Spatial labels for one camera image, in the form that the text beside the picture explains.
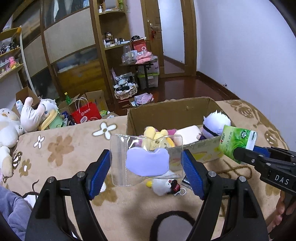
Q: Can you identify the green tissue pack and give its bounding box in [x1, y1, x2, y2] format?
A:
[218, 125, 257, 164]

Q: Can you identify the white-haired doll plush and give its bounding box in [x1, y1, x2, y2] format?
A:
[197, 110, 231, 140]

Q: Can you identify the pink swirl roll plush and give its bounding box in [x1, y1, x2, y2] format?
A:
[173, 125, 202, 146]

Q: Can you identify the black Face tissue pack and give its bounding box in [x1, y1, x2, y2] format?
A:
[181, 175, 192, 189]

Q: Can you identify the white fluffy keychain plush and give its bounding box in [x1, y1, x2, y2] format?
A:
[146, 179, 187, 196]

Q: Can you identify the yellow bear plush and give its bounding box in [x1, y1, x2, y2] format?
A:
[142, 126, 175, 151]

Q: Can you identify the pink bear plush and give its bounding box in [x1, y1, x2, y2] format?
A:
[144, 126, 177, 139]

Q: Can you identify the purple item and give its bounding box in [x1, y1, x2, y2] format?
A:
[110, 135, 184, 187]

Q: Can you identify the person's right hand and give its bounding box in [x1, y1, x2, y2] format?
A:
[267, 191, 285, 233]

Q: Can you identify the purple sleeve clothing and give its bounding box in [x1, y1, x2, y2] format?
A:
[1, 186, 32, 240]

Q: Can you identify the beige floral blanket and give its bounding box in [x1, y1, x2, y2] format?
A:
[1, 97, 287, 240]

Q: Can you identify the open cardboard box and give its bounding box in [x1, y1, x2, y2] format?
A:
[126, 97, 225, 163]

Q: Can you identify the large white cat plush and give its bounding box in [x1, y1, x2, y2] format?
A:
[1, 108, 24, 177]

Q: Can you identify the green yellow plush toy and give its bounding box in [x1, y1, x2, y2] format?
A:
[38, 109, 63, 131]

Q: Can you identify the white pink rabbit plush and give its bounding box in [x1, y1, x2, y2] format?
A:
[16, 96, 58, 133]

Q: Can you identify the small box of pink packets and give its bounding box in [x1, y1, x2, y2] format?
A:
[134, 93, 154, 106]

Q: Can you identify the red paper shopping bag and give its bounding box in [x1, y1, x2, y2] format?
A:
[71, 97, 101, 124]

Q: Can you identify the clear storage bin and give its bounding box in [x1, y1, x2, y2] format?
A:
[137, 60, 159, 89]

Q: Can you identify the brown cardboard box on floor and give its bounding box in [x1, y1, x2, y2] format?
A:
[58, 90, 108, 114]

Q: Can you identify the green bottle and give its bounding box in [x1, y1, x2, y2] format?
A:
[64, 92, 72, 105]

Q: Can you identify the small black side table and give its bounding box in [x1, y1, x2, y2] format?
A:
[119, 59, 158, 89]

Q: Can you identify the lace basket with items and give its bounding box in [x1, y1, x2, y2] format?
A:
[113, 72, 138, 100]

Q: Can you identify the white display shelf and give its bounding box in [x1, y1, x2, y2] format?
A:
[1, 26, 36, 98]

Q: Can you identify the red box on table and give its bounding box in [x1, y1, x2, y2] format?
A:
[132, 38, 147, 53]

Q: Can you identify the wooden door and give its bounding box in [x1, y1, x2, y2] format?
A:
[140, 0, 165, 78]

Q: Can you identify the wooden corner shelf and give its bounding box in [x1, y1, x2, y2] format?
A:
[89, 1, 131, 104]

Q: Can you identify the wooden wardrobe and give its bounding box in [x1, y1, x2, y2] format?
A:
[13, 1, 112, 102]

